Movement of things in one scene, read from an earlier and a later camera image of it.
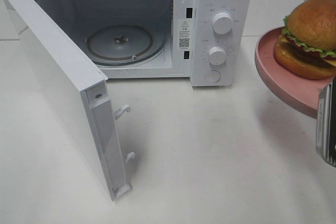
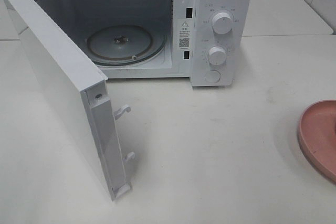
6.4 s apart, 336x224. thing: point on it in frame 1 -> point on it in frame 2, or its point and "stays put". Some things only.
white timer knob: x=217 y=55 stays put
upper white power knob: x=222 y=23 stays put
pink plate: x=302 y=93 -> x=317 y=132
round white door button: x=212 y=76 stays put
